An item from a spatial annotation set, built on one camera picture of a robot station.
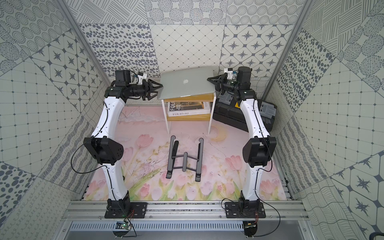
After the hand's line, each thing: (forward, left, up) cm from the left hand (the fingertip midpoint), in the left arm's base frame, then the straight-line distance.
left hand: (159, 86), depth 79 cm
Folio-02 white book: (0, -7, -18) cm, 19 cm away
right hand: (+1, -26, +4) cm, 26 cm away
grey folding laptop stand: (-22, -6, -31) cm, 38 cm away
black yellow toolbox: (+4, -39, -22) cm, 45 cm away
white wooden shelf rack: (-6, -24, -3) cm, 25 cm away
